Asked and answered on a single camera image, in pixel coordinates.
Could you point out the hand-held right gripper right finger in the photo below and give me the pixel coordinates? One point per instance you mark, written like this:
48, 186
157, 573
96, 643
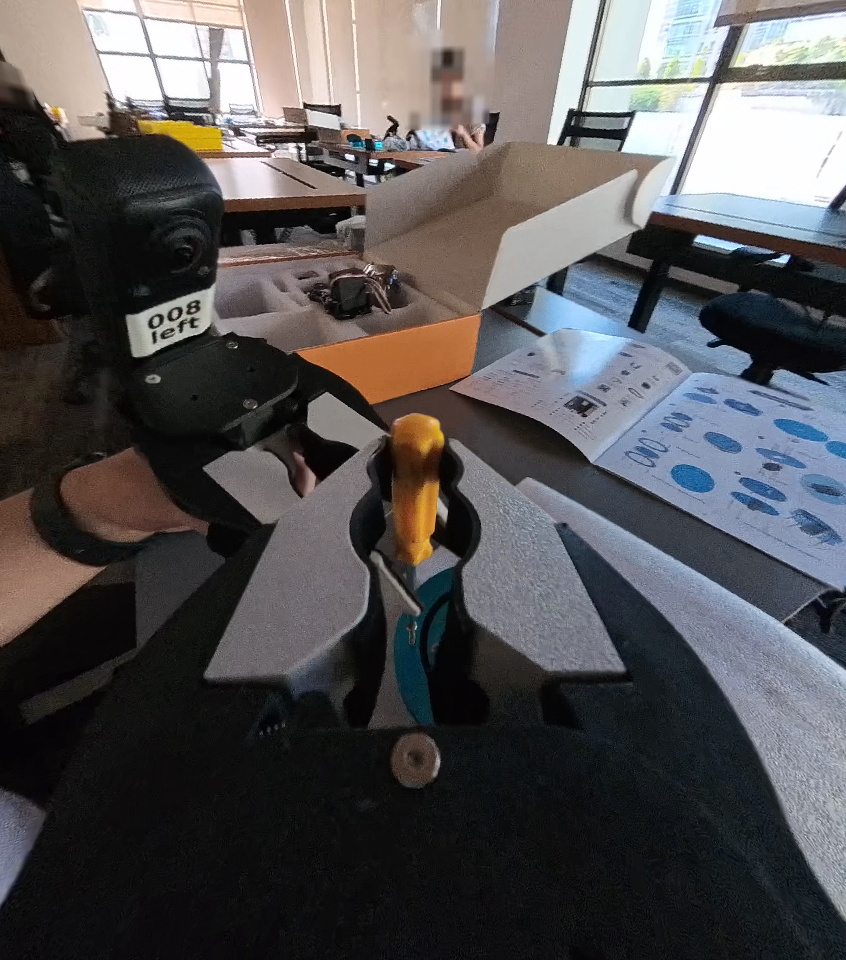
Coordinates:
535, 600

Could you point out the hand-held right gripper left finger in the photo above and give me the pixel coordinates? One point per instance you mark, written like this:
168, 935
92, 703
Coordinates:
295, 600

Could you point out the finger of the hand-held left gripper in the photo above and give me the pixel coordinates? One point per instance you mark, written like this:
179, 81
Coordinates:
340, 424
242, 484

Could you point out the blue round metal turntable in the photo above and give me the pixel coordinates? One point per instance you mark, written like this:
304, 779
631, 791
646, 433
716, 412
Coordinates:
411, 675

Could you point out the dark grey desk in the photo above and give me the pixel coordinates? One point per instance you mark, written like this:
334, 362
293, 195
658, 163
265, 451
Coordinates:
543, 450

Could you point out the person's left hand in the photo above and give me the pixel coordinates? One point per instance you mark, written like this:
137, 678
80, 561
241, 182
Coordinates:
130, 491

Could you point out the grey foam box insert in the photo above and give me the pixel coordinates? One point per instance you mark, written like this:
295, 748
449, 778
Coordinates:
265, 330

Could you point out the orange cardboard box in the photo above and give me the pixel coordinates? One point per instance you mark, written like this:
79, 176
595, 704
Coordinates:
408, 360

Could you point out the printed instruction manual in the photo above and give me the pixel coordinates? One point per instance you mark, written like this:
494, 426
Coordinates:
693, 450

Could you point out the wooden office table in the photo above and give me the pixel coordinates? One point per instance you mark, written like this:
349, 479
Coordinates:
280, 184
768, 225

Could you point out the white foam sheet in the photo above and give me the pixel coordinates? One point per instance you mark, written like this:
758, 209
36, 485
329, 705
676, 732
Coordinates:
768, 675

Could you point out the yellow storage bins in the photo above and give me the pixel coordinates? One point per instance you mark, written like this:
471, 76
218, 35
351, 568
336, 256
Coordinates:
182, 135

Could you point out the person's dark trousers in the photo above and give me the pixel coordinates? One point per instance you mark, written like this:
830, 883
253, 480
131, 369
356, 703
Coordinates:
32, 675

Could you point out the paned window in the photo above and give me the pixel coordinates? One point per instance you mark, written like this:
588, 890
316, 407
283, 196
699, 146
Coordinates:
167, 52

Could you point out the dark blue stool chair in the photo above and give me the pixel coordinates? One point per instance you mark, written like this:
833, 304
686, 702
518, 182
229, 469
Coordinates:
790, 330

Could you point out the black slatted chair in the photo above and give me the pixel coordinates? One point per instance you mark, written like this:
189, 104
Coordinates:
595, 127

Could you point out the large glass window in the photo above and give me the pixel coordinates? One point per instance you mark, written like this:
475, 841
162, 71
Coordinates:
768, 135

